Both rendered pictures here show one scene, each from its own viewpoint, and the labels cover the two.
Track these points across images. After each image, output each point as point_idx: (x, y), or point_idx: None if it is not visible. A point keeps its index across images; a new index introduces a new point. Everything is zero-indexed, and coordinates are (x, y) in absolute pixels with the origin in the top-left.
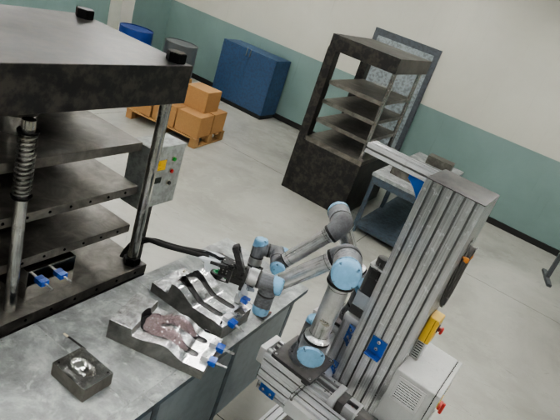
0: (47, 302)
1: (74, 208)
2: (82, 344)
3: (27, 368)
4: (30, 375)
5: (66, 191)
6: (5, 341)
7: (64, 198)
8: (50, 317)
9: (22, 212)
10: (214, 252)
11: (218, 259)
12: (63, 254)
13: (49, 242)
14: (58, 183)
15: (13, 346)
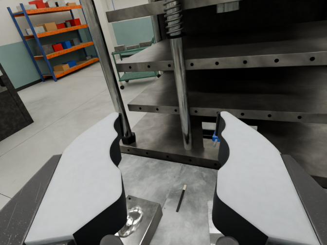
0: (215, 156)
1: (250, 65)
2: (182, 206)
3: (132, 188)
4: (125, 193)
5: (258, 49)
6: (154, 162)
7: (244, 53)
8: (196, 167)
9: (174, 52)
10: (247, 142)
11: (212, 215)
12: (247, 121)
13: (233, 104)
14: (262, 44)
15: (151, 168)
